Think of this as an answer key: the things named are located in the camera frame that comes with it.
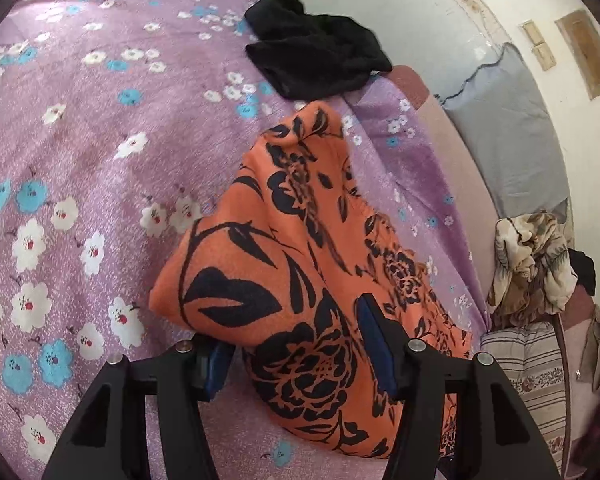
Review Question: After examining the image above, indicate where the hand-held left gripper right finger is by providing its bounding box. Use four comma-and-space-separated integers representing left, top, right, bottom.
356, 294, 563, 480

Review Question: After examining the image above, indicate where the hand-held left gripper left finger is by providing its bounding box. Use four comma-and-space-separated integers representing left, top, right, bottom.
42, 340, 236, 480

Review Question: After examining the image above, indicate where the orange black floral shirt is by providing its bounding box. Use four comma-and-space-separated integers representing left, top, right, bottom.
149, 100, 476, 461

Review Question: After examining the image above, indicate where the striped floral cushion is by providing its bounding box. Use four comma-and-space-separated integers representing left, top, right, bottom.
480, 321, 568, 480

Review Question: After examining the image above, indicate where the beige brown floral blanket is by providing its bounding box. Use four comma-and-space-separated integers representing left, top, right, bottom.
486, 211, 578, 328

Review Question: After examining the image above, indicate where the brown pink mattress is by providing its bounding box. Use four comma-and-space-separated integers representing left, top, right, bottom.
380, 65, 506, 331

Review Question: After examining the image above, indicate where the pink upholstered backrest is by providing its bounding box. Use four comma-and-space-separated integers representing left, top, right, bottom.
555, 290, 600, 411

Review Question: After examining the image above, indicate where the beige towel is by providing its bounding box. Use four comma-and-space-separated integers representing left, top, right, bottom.
580, 305, 600, 393

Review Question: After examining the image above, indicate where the black garment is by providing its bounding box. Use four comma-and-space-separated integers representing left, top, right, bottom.
567, 247, 597, 296

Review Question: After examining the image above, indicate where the grey pillow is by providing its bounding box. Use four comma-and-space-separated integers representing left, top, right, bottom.
442, 42, 571, 218

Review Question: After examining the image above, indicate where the purple floral bedsheet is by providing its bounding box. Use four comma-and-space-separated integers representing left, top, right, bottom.
0, 0, 491, 480

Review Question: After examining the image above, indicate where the black crumpled cloth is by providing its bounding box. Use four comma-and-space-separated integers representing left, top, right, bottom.
244, 0, 394, 101

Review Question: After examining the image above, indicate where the beige wall switch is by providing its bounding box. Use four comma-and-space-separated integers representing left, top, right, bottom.
522, 20, 546, 46
531, 41, 557, 71

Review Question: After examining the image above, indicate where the framed wall plaque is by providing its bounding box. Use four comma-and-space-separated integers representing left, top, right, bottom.
555, 10, 600, 101

